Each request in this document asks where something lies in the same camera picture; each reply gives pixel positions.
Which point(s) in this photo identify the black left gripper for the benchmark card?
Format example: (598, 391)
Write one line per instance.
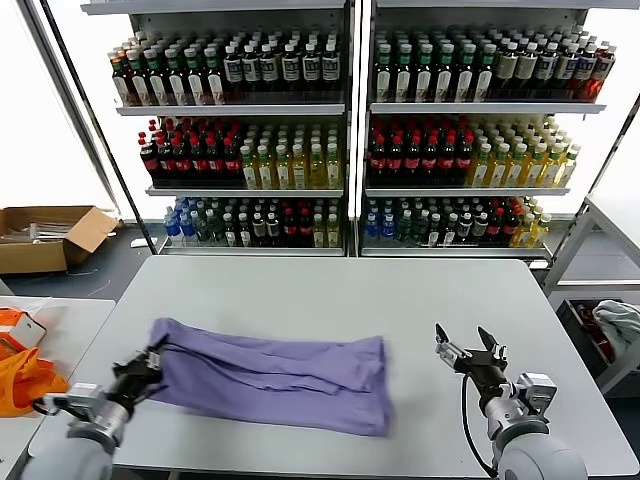
(132, 385)

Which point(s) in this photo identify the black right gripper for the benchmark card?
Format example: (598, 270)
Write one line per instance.
(482, 370)

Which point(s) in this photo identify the purple t-shirt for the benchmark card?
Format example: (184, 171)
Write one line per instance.
(280, 370)

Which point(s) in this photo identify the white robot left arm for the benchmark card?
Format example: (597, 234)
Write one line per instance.
(75, 450)

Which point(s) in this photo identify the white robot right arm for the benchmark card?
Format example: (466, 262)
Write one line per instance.
(540, 460)

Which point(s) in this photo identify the black laundry bin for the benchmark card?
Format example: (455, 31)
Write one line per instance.
(570, 320)

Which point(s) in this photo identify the white floor scrap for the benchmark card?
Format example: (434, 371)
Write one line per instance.
(136, 243)

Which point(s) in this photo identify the red cloth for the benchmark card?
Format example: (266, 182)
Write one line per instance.
(587, 322)

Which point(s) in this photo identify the dark bottle white cap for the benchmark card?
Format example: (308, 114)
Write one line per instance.
(436, 232)
(229, 232)
(465, 230)
(480, 230)
(272, 231)
(451, 232)
(258, 231)
(244, 232)

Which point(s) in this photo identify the orange and white box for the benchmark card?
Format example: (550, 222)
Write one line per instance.
(27, 332)

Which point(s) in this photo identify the cola bottle red cap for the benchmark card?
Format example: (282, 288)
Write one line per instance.
(495, 227)
(199, 162)
(446, 162)
(429, 162)
(149, 165)
(411, 162)
(215, 162)
(289, 231)
(305, 231)
(377, 162)
(182, 162)
(463, 162)
(395, 162)
(231, 162)
(510, 227)
(165, 162)

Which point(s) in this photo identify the orange plastic bag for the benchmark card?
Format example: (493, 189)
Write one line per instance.
(25, 385)

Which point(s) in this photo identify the yellow juice bottle white cap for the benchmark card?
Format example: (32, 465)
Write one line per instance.
(569, 170)
(299, 172)
(480, 172)
(333, 172)
(333, 234)
(535, 172)
(265, 172)
(318, 234)
(316, 172)
(524, 232)
(541, 231)
(553, 172)
(517, 172)
(499, 172)
(283, 172)
(248, 172)

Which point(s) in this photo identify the blue drink bottle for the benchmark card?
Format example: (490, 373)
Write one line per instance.
(173, 227)
(371, 227)
(388, 227)
(187, 227)

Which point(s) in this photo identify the grey white cloth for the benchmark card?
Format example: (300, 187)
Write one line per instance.
(617, 320)

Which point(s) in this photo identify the brown cardboard box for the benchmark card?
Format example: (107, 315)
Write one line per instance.
(30, 260)

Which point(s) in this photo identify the white plastic strips bundle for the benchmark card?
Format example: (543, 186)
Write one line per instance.
(45, 232)

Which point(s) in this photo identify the black slanted pole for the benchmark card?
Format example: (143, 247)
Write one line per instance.
(611, 150)
(98, 126)

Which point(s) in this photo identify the grey metal shelf rack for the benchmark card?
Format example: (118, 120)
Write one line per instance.
(230, 111)
(480, 108)

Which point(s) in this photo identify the dark tea bottle green cap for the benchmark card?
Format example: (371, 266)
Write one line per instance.
(443, 77)
(135, 82)
(383, 77)
(193, 82)
(173, 82)
(423, 77)
(403, 77)
(213, 82)
(484, 77)
(153, 82)
(464, 77)

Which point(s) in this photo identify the dark bottle beige label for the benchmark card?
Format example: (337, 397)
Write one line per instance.
(505, 67)
(525, 67)

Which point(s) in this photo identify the dark drink bottle white label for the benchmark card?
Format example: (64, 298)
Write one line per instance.
(565, 67)
(329, 69)
(309, 69)
(232, 70)
(250, 70)
(289, 70)
(583, 67)
(545, 67)
(269, 70)

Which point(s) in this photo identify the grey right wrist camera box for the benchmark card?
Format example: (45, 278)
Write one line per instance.
(537, 390)

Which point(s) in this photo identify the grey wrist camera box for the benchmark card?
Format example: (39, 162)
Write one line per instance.
(537, 390)
(80, 395)

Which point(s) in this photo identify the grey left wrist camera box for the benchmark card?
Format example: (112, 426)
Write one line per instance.
(80, 395)

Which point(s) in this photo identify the grey slanted frame bar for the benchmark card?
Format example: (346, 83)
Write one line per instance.
(69, 100)

